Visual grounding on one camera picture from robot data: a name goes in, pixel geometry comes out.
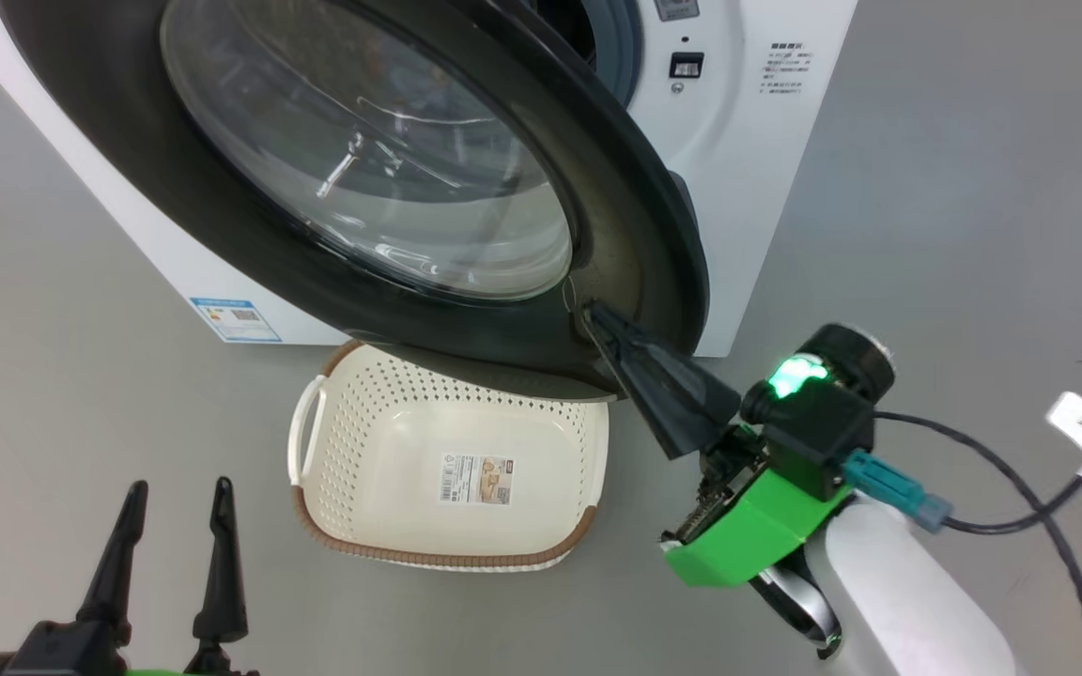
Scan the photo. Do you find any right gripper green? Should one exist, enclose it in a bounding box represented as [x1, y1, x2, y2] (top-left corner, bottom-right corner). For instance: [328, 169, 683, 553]
[581, 300, 854, 591]

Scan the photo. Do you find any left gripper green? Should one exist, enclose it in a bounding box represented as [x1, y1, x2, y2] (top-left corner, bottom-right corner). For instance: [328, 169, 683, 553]
[75, 476, 260, 676]

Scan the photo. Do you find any black glass washing machine door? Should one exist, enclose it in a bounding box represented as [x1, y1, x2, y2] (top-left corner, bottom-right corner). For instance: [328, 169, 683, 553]
[0, 0, 713, 405]

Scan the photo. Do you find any basket product label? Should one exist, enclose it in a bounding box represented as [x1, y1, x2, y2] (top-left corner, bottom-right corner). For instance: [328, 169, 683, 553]
[437, 453, 517, 507]

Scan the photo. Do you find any white washing machine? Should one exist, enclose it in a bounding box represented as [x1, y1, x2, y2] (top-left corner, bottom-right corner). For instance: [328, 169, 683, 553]
[0, 0, 861, 360]

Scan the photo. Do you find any cream perforated laundry basket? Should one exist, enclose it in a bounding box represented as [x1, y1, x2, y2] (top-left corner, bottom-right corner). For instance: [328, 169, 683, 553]
[286, 340, 611, 575]

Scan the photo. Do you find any grey rubber door gasket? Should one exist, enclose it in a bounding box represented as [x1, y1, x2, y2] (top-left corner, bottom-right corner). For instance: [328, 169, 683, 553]
[532, 0, 647, 109]

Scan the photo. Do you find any blue energy label sticker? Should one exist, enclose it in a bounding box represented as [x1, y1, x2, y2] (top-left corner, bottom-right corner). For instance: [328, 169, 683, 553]
[188, 297, 285, 346]

